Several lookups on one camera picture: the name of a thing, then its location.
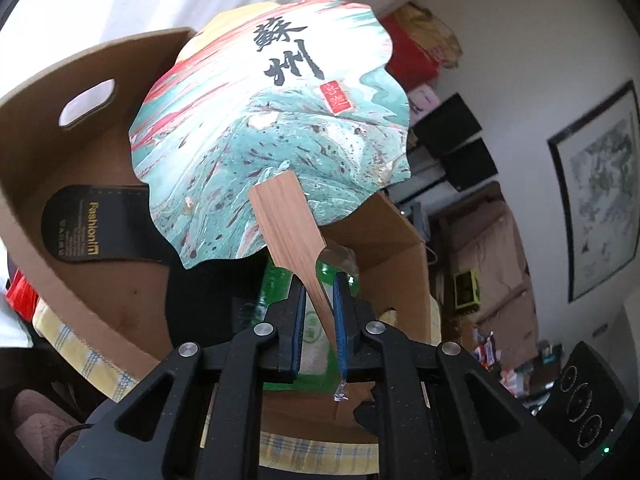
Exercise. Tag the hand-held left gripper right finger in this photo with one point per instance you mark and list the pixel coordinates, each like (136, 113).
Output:
(341, 325)

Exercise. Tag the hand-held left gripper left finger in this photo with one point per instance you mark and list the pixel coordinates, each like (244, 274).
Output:
(299, 325)

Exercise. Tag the green plastic packet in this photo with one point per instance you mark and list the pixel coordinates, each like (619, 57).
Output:
(272, 280)

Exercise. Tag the brown cardboard box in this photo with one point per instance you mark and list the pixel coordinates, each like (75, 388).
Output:
(100, 285)

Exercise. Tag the black Fashion sandal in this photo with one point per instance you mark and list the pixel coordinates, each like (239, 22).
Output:
(100, 220)

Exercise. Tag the green black portable device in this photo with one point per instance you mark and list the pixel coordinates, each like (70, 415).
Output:
(467, 288)

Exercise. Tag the brown sofa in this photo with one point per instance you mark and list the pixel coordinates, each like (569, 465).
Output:
(480, 250)

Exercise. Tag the black speaker on stand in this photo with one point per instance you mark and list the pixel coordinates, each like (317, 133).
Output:
(467, 162)
(447, 120)

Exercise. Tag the yellow plaid tablecloth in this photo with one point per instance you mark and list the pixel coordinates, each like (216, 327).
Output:
(90, 355)

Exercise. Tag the white purple tissue pack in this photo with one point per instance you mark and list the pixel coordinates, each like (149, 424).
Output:
(425, 102)

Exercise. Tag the black tower speaker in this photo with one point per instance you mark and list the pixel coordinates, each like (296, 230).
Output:
(585, 400)

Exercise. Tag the red Collection gift box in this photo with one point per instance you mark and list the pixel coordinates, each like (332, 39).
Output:
(410, 60)

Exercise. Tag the framed ink painting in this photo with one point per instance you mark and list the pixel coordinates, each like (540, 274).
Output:
(600, 185)

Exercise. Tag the gold foil bag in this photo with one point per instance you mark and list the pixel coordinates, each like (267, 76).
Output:
(440, 35)

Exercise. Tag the white curtain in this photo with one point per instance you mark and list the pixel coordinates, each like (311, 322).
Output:
(125, 0)

